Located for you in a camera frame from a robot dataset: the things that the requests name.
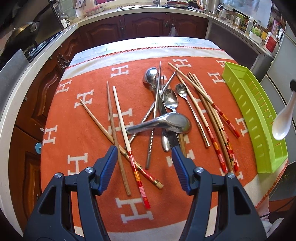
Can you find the plain dark wooden chopstick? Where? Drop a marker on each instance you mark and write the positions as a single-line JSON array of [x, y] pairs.
[[119, 159]]

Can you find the black wok pan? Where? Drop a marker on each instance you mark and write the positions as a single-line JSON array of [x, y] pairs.
[[28, 31]]

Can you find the wooden chopstick decorated tip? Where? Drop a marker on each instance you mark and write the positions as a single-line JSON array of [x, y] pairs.
[[123, 152]]

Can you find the large steel soup spoon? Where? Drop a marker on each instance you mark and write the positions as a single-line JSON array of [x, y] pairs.
[[174, 122]]

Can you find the red-banded light chopstick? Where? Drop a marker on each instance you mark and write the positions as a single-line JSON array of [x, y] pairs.
[[129, 151]]

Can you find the steel kettle jug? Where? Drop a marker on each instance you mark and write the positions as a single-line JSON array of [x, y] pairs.
[[211, 6]]

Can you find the large steel ladle spoon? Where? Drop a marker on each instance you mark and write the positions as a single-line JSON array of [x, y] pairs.
[[150, 77]]

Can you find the green plastic utensil tray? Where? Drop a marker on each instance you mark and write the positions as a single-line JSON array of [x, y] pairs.
[[259, 114]]

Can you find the medium steel spoon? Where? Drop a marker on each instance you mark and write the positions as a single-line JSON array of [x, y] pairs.
[[170, 101]]

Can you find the bamboo chopstick red pattern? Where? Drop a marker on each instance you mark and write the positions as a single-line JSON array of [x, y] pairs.
[[216, 123]]

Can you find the white bowl on counter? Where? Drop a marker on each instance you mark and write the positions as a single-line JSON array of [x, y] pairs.
[[255, 38]]

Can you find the dark wooden kitchen cabinets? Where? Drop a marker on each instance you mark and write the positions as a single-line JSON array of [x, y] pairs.
[[24, 163]]

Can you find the red canister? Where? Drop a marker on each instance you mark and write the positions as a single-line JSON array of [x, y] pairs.
[[270, 42]]

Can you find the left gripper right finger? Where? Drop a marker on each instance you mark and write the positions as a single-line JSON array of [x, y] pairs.
[[237, 218]]

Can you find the small steel teaspoon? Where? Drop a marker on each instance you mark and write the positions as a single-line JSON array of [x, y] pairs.
[[182, 92]]

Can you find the white ceramic soup spoon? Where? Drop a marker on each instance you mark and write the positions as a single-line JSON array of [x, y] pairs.
[[282, 122]]

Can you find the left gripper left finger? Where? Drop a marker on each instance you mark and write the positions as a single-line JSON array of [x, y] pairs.
[[52, 217]]

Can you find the long red-tipped chopstick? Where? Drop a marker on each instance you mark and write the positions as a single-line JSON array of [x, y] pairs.
[[231, 126]]

